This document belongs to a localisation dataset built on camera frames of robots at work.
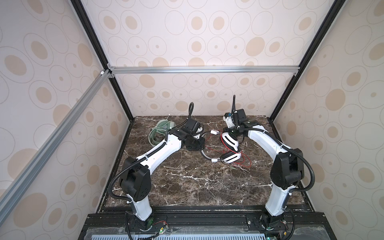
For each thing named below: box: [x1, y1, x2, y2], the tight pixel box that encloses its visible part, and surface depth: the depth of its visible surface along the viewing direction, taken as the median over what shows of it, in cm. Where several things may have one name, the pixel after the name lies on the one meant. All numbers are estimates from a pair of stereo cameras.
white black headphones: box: [200, 129, 242, 164], surface depth 72 cm
